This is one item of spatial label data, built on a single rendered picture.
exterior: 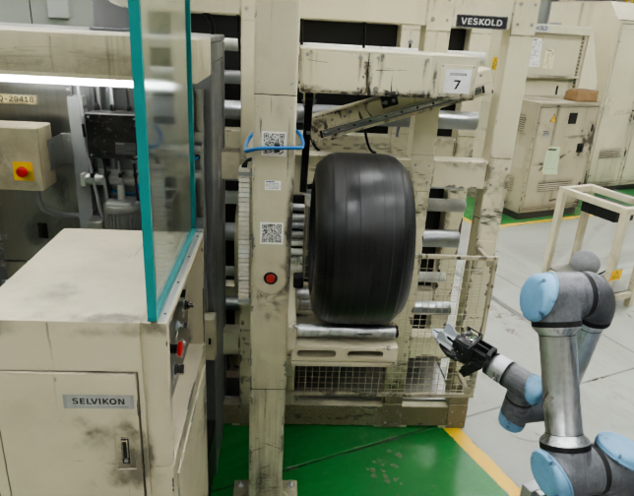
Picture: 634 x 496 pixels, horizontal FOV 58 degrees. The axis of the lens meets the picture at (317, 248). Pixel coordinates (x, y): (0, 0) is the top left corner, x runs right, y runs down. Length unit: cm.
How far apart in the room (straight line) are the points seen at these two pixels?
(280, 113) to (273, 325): 72
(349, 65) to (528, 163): 456
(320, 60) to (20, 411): 135
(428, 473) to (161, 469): 161
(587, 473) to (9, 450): 131
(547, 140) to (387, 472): 451
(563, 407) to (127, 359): 100
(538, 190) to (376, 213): 500
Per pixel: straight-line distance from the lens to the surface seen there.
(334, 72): 201
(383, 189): 173
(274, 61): 174
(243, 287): 194
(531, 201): 659
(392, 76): 203
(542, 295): 145
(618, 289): 482
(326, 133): 216
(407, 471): 279
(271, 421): 221
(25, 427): 145
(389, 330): 195
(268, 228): 184
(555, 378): 150
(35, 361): 134
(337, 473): 273
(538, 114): 634
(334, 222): 167
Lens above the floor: 185
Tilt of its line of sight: 21 degrees down
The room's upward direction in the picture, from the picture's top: 3 degrees clockwise
